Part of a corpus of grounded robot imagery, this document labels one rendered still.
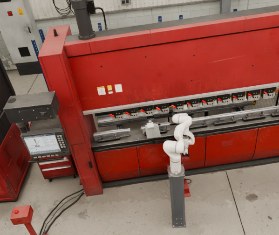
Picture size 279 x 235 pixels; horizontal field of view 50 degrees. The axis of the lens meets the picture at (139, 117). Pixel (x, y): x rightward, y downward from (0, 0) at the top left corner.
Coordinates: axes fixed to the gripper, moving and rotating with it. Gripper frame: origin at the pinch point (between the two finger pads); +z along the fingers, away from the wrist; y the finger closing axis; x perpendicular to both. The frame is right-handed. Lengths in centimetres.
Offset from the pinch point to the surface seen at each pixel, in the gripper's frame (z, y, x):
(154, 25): -150, -69, -18
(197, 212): 71, 45, 7
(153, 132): -23, -27, -36
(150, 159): 30, -26, -44
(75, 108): -83, -28, -125
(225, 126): -10, -27, 62
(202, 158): 43, -22, 31
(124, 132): -16, -43, -74
